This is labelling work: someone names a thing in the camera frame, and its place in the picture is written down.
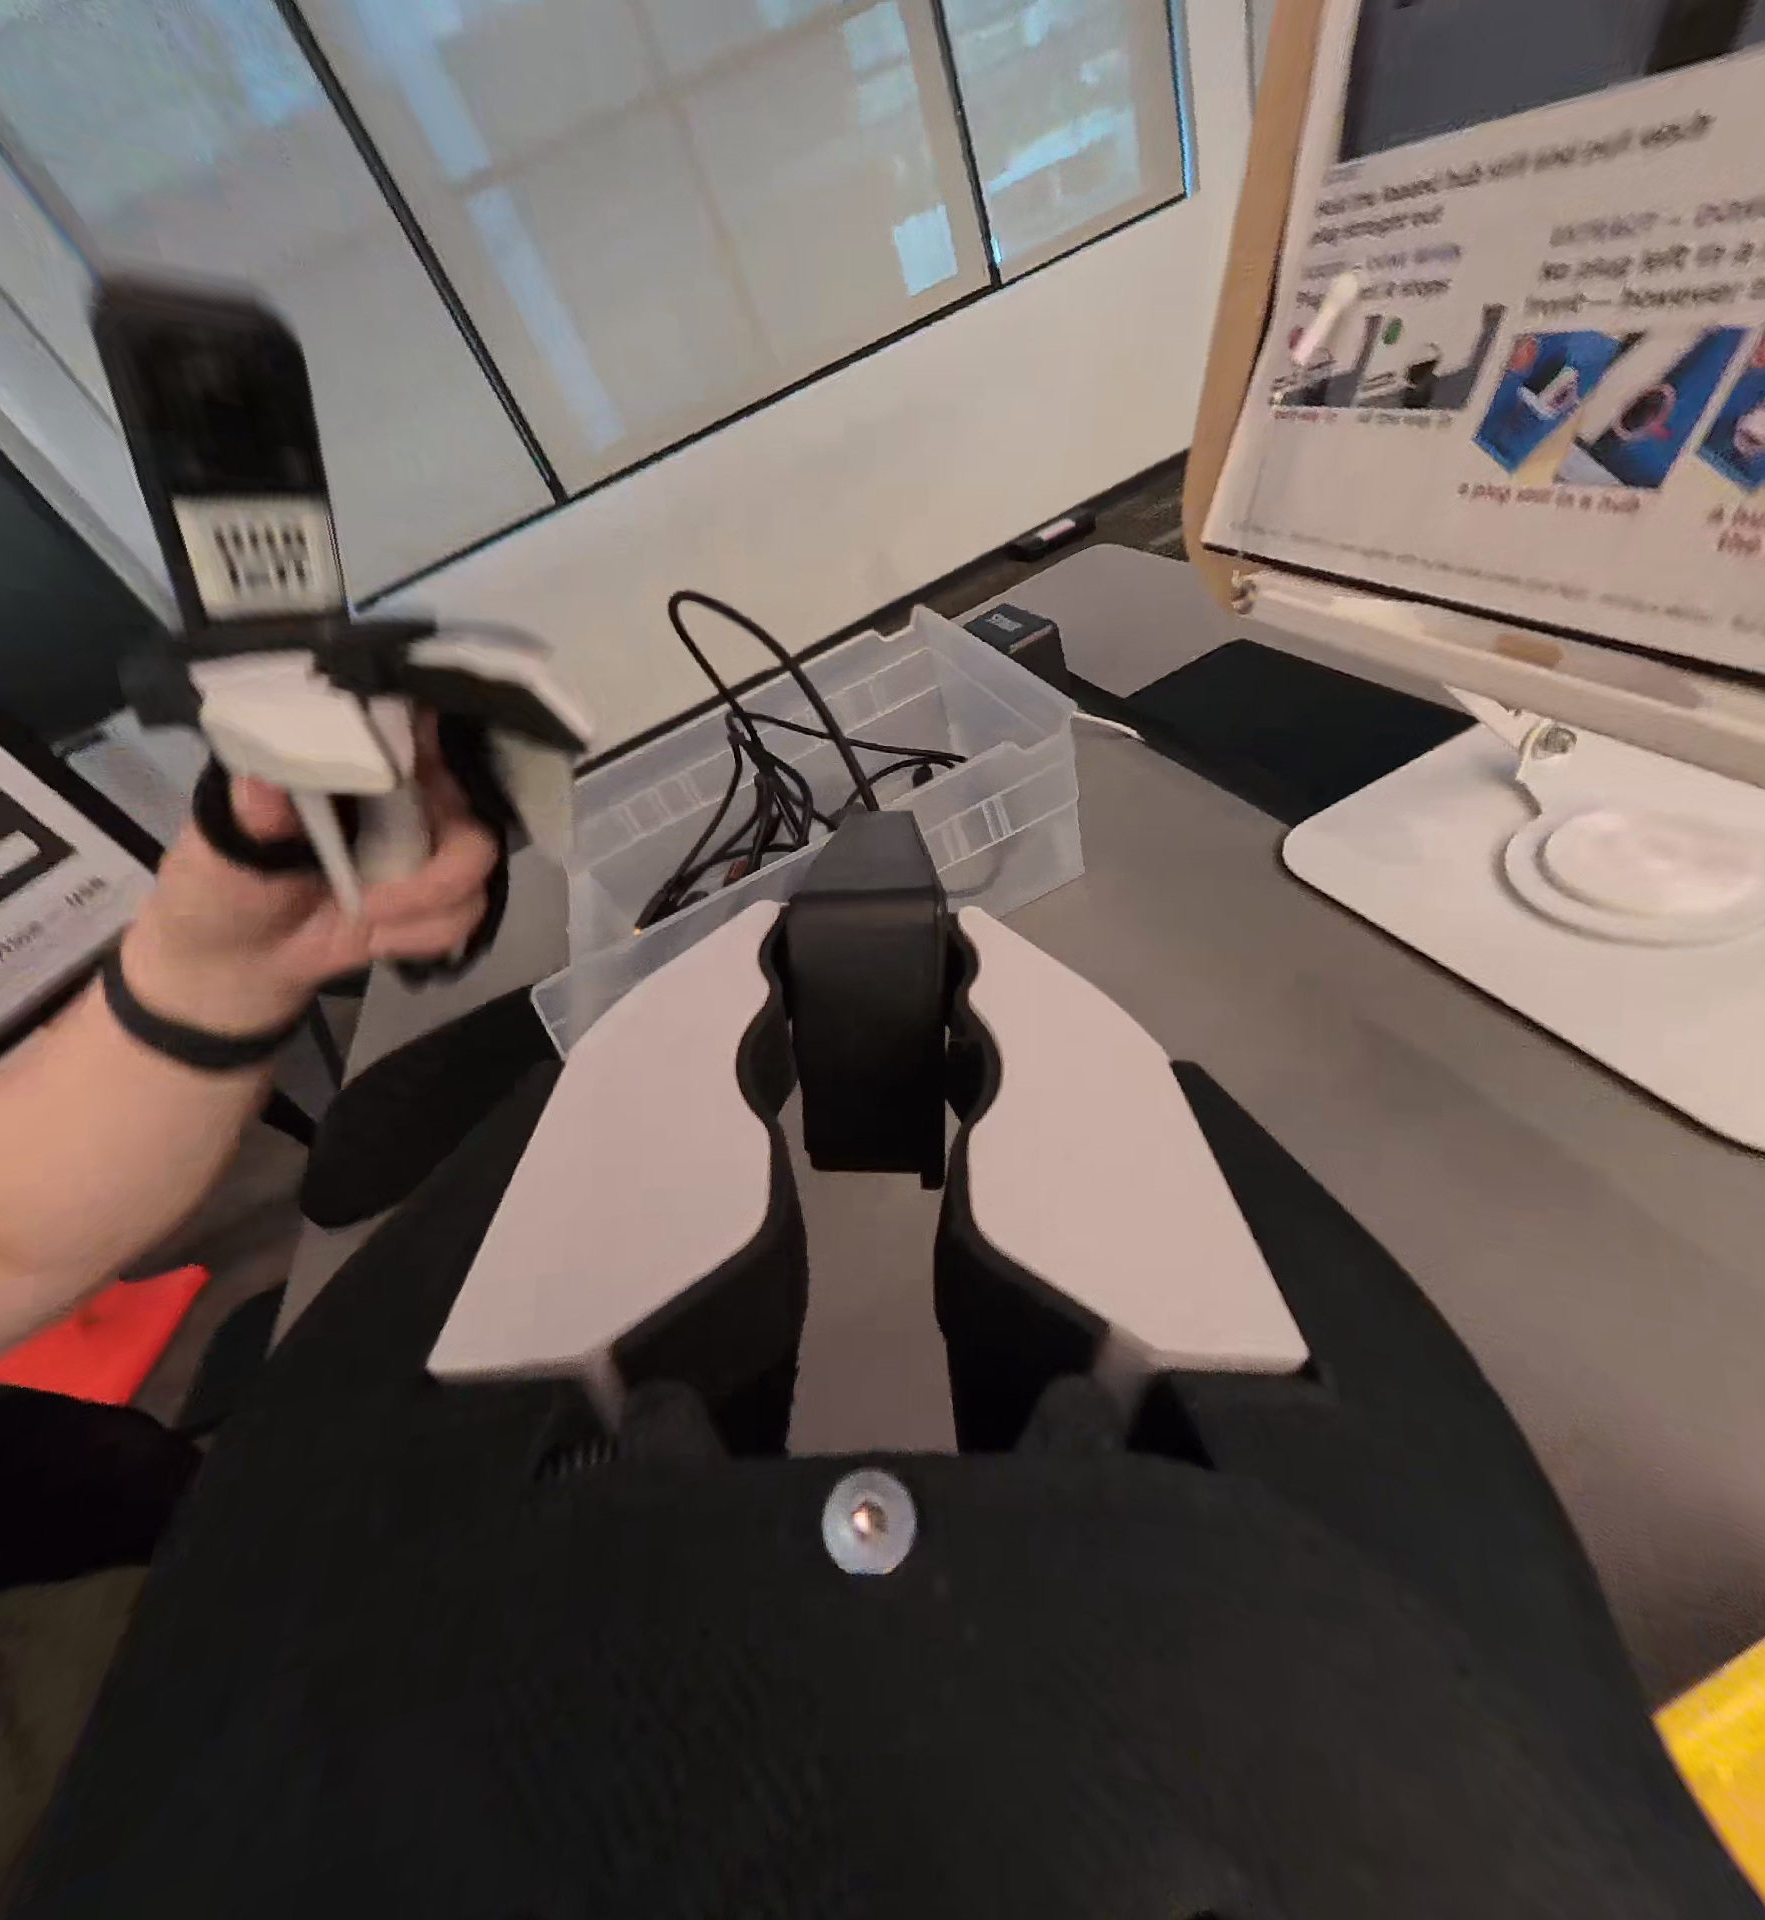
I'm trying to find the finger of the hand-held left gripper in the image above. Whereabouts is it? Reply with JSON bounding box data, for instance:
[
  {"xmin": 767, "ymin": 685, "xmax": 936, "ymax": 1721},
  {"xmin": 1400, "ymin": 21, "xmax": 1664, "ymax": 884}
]
[
  {"xmin": 372, "ymin": 623, "xmax": 600, "ymax": 879},
  {"xmin": 187, "ymin": 661, "xmax": 422, "ymax": 919}
]

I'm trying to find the instruction poster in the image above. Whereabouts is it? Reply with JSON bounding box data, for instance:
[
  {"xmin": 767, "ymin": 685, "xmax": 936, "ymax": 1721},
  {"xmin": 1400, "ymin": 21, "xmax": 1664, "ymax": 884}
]
[{"xmin": 1207, "ymin": 0, "xmax": 1765, "ymax": 697}]

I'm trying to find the black wrist strap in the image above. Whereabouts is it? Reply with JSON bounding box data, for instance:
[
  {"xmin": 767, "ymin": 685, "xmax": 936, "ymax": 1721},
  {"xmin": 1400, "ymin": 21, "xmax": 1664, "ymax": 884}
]
[{"xmin": 92, "ymin": 938, "xmax": 313, "ymax": 1079}]

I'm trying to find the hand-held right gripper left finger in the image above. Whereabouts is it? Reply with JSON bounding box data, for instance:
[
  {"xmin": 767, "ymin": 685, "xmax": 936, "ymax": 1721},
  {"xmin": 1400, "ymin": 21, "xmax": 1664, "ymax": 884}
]
[{"xmin": 427, "ymin": 906, "xmax": 808, "ymax": 1391}]

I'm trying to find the clear plastic bin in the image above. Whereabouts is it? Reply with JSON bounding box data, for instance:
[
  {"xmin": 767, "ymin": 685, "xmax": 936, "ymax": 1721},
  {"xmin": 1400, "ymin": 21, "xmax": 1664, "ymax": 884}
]
[{"xmin": 532, "ymin": 610, "xmax": 1088, "ymax": 1057}]

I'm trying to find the black framed sign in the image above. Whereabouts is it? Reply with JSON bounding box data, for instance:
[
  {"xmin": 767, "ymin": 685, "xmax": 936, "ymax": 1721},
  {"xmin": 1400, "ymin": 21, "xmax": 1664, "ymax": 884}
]
[{"xmin": 0, "ymin": 675, "xmax": 164, "ymax": 1076}]

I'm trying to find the instruction sheet on stand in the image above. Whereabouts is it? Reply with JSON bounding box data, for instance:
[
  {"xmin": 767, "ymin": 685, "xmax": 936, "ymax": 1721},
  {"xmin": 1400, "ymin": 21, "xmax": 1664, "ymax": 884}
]
[{"xmin": 1183, "ymin": 0, "xmax": 1334, "ymax": 558}]

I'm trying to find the black usb hub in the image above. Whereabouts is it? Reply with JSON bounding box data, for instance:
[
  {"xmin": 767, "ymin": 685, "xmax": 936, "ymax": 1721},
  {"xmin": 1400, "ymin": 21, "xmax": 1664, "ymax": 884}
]
[{"xmin": 774, "ymin": 812, "xmax": 981, "ymax": 1181}]

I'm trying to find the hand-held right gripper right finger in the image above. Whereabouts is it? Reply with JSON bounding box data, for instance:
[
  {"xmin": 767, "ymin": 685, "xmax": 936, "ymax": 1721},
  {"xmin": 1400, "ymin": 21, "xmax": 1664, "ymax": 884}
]
[{"xmin": 936, "ymin": 915, "xmax": 1319, "ymax": 1386}]

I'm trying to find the small black device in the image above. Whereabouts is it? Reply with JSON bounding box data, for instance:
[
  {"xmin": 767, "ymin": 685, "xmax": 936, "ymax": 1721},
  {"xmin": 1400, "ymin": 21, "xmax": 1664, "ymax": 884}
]
[{"xmin": 957, "ymin": 599, "xmax": 1069, "ymax": 679}]

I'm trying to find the person's left forearm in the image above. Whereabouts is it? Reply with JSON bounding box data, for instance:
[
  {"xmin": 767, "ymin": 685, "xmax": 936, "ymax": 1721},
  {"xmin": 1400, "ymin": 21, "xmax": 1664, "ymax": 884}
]
[{"xmin": 0, "ymin": 1006, "xmax": 313, "ymax": 1397}]

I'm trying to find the bundle of usb cables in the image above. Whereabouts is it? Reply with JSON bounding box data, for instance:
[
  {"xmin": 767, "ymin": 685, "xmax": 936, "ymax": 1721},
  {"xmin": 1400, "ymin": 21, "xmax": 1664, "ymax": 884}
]
[{"xmin": 637, "ymin": 592, "xmax": 973, "ymax": 932}]

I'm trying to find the large glass window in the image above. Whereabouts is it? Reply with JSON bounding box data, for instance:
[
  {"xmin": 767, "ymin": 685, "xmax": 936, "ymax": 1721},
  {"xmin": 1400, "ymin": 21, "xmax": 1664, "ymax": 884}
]
[{"xmin": 0, "ymin": 0, "xmax": 1199, "ymax": 601}]

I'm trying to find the white stand base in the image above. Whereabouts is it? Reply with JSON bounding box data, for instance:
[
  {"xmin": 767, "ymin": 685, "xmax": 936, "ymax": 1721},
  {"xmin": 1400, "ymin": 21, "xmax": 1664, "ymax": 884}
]
[{"xmin": 1280, "ymin": 706, "xmax": 1765, "ymax": 1166}]

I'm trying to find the person's left hand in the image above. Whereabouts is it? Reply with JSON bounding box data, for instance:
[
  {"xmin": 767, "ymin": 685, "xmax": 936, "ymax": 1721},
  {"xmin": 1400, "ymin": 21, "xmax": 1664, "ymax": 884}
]
[{"xmin": 117, "ymin": 720, "xmax": 514, "ymax": 1044}]

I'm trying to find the red strap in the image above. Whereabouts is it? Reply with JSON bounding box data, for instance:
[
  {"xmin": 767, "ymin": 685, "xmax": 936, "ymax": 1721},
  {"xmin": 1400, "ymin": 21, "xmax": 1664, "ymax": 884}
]
[{"xmin": 0, "ymin": 1260, "xmax": 212, "ymax": 1406}]

